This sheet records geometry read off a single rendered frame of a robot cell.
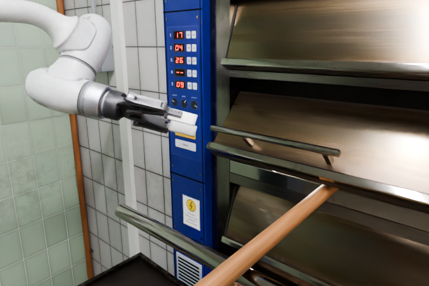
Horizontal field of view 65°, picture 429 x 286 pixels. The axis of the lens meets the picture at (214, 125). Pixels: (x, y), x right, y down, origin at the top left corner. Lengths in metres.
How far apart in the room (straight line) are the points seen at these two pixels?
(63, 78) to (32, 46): 0.68
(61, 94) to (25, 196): 0.84
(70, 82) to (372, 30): 0.69
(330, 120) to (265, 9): 0.32
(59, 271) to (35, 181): 0.48
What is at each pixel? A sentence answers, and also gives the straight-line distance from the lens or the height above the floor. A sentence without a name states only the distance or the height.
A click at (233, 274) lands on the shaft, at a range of 0.51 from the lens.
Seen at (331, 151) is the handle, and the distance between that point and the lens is 0.69.
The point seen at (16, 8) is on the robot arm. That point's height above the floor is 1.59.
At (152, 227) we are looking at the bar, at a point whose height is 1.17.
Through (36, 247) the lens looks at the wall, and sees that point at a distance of 1.78.
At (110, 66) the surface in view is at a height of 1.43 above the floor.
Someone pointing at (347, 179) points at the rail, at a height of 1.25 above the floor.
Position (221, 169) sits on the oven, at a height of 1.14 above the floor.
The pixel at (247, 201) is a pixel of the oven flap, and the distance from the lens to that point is 1.01.
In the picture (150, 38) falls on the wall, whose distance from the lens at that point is 1.15.
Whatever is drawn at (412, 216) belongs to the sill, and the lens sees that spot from 0.81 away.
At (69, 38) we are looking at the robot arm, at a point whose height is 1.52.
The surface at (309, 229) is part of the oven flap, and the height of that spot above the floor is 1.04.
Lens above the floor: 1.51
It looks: 14 degrees down
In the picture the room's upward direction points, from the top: straight up
